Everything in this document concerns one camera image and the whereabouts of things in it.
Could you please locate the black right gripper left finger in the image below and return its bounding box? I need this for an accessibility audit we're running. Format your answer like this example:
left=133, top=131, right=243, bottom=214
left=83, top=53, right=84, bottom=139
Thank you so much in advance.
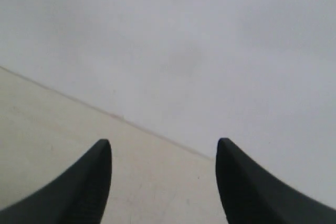
left=1, top=140, right=112, bottom=223

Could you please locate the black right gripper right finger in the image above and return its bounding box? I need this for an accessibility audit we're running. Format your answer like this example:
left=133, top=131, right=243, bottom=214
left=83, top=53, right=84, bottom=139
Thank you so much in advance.
left=215, top=138, right=335, bottom=223

